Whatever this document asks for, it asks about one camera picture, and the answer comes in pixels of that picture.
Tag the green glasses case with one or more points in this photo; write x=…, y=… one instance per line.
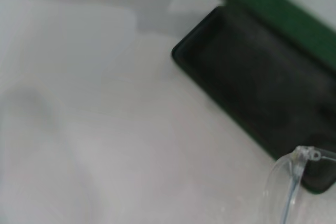
x=249, y=64

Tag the clear white glasses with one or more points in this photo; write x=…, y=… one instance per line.
x=299, y=161

